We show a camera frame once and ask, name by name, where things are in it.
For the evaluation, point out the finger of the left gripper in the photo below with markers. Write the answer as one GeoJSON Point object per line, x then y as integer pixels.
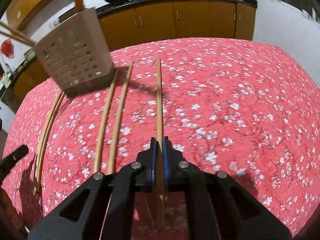
{"type": "Point", "coordinates": [9, 162]}

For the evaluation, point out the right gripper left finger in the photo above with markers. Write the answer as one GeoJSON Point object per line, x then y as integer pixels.
{"type": "Point", "coordinates": [102, 207]}

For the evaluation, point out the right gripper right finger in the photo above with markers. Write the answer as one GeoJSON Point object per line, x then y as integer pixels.
{"type": "Point", "coordinates": [217, 206]}

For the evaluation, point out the light bamboo chopstick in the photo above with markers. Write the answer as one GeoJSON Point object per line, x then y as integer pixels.
{"type": "Point", "coordinates": [42, 142]}
{"type": "Point", "coordinates": [46, 142]}
{"type": "Point", "coordinates": [13, 32]}
{"type": "Point", "coordinates": [19, 39]}

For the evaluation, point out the red floral tablecloth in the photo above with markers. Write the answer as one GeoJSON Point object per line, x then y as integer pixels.
{"type": "Point", "coordinates": [247, 108]}

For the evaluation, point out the red hanging plastic bag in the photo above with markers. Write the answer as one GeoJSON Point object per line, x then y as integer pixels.
{"type": "Point", "coordinates": [7, 48]}

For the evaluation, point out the beige perforated utensil holder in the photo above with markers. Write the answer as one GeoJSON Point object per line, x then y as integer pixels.
{"type": "Point", "coordinates": [76, 55]}

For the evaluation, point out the lower wooden base cabinets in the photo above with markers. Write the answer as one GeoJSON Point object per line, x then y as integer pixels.
{"type": "Point", "coordinates": [175, 20]}

